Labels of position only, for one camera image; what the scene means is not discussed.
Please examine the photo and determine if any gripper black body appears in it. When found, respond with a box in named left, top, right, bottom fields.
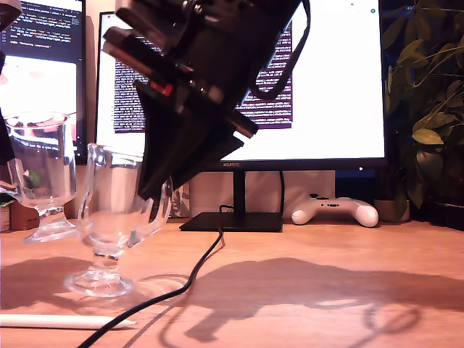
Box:
left=103, top=0, right=304, bottom=140

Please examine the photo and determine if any small clear glass cup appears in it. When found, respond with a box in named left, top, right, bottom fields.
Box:
left=64, top=143, right=173, bottom=298
left=3, top=111, right=80, bottom=244

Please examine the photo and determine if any white pen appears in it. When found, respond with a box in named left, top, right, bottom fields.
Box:
left=0, top=314, right=138, bottom=331

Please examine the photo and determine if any printed picture card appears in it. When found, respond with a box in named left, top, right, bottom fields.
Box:
left=173, top=181, right=191, bottom=218

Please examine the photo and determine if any cardboard box with sunglasses print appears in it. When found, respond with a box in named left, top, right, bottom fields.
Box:
left=9, top=201, right=41, bottom=231

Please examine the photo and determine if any large black Huawei monitor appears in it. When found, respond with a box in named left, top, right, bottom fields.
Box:
left=94, top=0, right=388, bottom=233

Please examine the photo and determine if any white game controller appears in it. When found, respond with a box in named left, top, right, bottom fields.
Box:
left=291, top=194, right=380, bottom=228

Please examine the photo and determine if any small white plant pot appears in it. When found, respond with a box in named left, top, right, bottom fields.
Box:
left=373, top=198, right=410, bottom=223

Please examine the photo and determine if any green leafy plant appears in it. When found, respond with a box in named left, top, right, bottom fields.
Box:
left=380, top=0, right=464, bottom=220

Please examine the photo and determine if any black rectangular planter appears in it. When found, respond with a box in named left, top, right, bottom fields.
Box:
left=423, top=201, right=464, bottom=233

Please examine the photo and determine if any black looping camera cable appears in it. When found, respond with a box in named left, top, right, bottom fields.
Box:
left=249, top=0, right=312, bottom=102

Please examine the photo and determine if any black monitor cable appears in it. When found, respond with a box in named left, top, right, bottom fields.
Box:
left=278, top=170, right=286, bottom=215

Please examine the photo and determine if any arm grey camera box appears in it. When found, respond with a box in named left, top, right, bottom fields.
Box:
left=0, top=0, right=22, bottom=32

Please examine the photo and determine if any long black table cable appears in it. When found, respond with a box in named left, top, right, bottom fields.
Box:
left=78, top=204, right=228, bottom=348

